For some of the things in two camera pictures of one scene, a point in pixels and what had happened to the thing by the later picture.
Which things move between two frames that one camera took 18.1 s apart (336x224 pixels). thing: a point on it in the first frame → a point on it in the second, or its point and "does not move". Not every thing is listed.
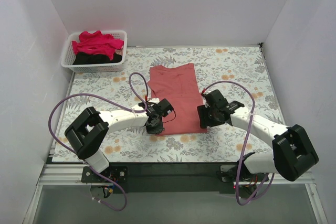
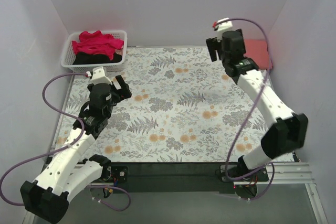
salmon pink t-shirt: (179, 84) → (257, 50)
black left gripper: (154, 126) → (121, 89)
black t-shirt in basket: (86, 58) does not move
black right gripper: (203, 118) → (213, 48)
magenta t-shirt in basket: (95, 42) does not move
